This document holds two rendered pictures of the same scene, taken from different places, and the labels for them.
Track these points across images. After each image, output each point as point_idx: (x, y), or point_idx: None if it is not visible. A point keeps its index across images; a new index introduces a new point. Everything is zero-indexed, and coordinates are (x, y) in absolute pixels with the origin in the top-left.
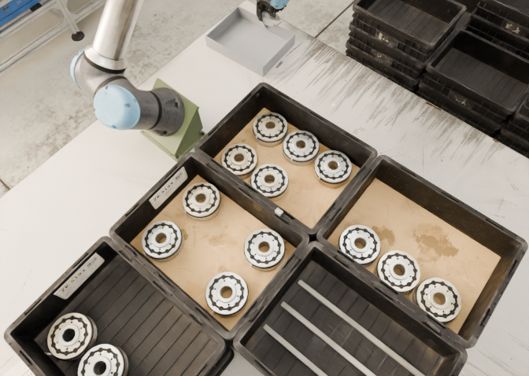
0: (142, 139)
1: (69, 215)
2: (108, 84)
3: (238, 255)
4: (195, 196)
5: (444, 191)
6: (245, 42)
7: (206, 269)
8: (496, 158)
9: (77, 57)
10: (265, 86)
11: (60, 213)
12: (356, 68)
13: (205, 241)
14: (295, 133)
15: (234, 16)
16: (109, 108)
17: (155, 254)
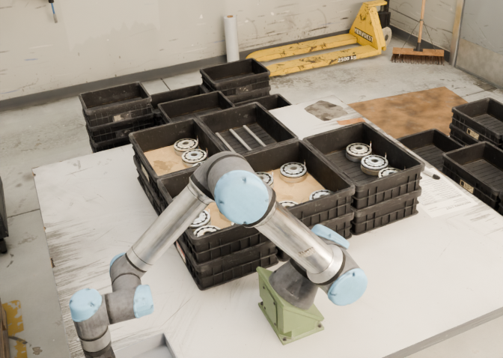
0: (324, 323)
1: (406, 281)
2: (329, 243)
3: (278, 188)
4: None
5: (142, 156)
6: None
7: (300, 187)
8: (59, 219)
9: (353, 269)
10: (194, 235)
11: (415, 285)
12: (70, 317)
13: (295, 198)
14: (193, 225)
15: None
16: (334, 233)
17: (330, 192)
